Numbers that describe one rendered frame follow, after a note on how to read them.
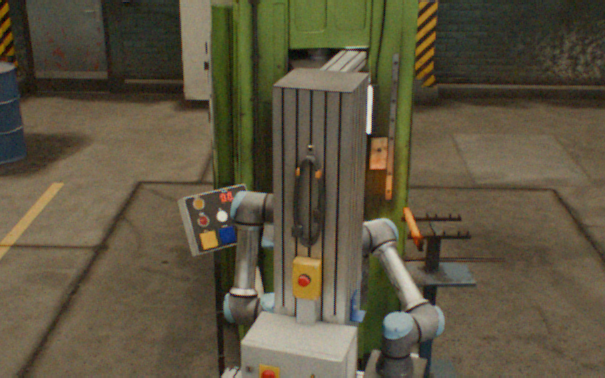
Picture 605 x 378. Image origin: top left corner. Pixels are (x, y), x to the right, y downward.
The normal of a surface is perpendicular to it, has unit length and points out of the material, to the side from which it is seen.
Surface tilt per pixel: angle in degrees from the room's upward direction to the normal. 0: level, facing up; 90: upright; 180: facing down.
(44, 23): 90
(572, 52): 88
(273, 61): 90
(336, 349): 0
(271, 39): 90
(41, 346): 0
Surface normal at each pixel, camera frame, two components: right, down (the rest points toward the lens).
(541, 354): 0.00, -0.92
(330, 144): -0.29, 0.37
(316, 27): 0.15, 0.38
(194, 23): -0.06, 0.39
